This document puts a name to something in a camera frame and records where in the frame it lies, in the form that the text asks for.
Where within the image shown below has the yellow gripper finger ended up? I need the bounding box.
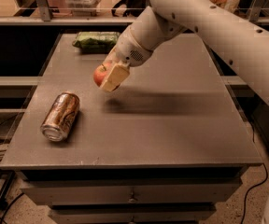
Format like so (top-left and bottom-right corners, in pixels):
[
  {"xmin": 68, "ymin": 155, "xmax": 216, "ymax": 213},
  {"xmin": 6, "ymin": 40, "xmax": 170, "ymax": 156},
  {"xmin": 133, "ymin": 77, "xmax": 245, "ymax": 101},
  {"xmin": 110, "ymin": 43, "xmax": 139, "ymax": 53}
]
[
  {"xmin": 100, "ymin": 63, "xmax": 130, "ymax": 92},
  {"xmin": 103, "ymin": 48, "xmax": 117, "ymax": 64}
]

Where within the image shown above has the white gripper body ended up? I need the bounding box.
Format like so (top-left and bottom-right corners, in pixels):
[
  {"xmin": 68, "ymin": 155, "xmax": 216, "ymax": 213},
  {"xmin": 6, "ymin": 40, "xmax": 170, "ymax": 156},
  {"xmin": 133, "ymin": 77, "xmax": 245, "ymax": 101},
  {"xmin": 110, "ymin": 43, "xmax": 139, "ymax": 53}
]
[{"xmin": 113, "ymin": 26, "xmax": 153, "ymax": 67}]

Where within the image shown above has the red apple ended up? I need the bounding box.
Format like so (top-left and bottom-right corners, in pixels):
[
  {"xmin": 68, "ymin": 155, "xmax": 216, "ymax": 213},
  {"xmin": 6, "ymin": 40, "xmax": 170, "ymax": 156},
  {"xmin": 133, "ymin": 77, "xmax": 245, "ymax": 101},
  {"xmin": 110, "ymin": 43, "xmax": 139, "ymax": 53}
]
[{"xmin": 93, "ymin": 63, "xmax": 112, "ymax": 87}]

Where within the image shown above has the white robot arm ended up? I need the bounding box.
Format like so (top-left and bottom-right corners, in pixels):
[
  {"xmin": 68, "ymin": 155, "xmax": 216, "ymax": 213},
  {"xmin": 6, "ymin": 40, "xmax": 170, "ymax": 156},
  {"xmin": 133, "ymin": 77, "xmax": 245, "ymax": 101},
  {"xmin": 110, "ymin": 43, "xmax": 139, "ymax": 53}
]
[{"xmin": 100, "ymin": 0, "xmax": 269, "ymax": 105}]

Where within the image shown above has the orange soda can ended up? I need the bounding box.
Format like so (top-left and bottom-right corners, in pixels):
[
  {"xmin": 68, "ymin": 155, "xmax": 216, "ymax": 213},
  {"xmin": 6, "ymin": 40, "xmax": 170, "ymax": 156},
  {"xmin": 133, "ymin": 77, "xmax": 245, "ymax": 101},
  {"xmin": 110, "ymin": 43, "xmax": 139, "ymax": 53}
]
[{"xmin": 40, "ymin": 92, "xmax": 80, "ymax": 142}]

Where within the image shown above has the green chip bag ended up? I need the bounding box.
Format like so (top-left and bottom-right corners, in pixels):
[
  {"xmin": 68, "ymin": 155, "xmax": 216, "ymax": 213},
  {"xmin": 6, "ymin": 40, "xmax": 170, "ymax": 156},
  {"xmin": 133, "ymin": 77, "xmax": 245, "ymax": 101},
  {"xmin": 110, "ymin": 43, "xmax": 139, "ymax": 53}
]
[{"xmin": 72, "ymin": 32, "xmax": 120, "ymax": 54}]

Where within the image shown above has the black backpack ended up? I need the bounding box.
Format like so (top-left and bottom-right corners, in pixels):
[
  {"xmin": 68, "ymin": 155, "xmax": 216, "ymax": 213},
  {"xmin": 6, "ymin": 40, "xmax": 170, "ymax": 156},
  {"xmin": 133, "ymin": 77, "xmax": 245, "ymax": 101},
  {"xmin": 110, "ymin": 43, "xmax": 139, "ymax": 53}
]
[{"xmin": 111, "ymin": 0, "xmax": 149, "ymax": 17}]

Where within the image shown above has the grey metal railing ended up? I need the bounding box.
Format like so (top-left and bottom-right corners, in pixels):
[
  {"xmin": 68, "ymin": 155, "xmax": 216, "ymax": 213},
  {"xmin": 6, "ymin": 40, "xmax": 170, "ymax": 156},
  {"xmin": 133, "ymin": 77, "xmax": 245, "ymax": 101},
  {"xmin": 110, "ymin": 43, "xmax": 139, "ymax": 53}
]
[{"xmin": 0, "ymin": 0, "xmax": 269, "ymax": 25}]

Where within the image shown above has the upper drawer with knob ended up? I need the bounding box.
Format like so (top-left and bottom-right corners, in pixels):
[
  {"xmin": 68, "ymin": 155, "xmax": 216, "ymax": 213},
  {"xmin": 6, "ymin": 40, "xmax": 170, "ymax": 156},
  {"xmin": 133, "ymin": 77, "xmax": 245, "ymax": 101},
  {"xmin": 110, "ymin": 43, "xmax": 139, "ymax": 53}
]
[{"xmin": 21, "ymin": 178, "xmax": 241, "ymax": 205}]

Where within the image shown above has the drawer with knob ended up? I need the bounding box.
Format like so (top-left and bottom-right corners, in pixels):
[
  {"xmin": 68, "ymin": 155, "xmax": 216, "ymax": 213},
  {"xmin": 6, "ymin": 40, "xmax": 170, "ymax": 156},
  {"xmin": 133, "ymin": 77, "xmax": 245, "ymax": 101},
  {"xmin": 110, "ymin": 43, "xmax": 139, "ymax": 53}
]
[
  {"xmin": 49, "ymin": 205, "xmax": 216, "ymax": 224},
  {"xmin": 21, "ymin": 178, "xmax": 241, "ymax": 205}
]

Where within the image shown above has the lower drawer with knob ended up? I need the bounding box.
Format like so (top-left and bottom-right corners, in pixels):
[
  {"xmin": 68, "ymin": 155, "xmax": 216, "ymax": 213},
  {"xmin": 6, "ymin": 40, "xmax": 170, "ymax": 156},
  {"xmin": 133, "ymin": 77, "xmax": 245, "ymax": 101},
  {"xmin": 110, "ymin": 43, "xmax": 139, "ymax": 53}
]
[{"xmin": 49, "ymin": 205, "xmax": 216, "ymax": 224}]

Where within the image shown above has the black floor cable right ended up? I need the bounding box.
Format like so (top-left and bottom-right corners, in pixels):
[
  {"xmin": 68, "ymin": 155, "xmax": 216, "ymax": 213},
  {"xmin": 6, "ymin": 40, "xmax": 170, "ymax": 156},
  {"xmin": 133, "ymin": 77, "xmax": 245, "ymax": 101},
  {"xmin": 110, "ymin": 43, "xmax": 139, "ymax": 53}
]
[{"xmin": 239, "ymin": 163, "xmax": 269, "ymax": 224}]

